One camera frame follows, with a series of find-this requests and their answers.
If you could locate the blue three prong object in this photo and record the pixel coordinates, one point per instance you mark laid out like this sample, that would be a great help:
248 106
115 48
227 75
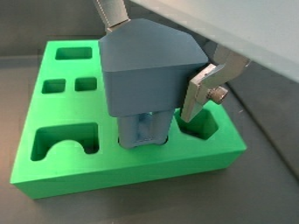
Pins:
148 61

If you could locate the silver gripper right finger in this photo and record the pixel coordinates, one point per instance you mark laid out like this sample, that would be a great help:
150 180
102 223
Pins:
204 85

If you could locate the green foam shape-sorter block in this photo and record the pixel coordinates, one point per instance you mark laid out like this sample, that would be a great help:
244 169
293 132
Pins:
68 152

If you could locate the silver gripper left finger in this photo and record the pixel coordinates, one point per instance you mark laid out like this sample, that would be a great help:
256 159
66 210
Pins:
112 12

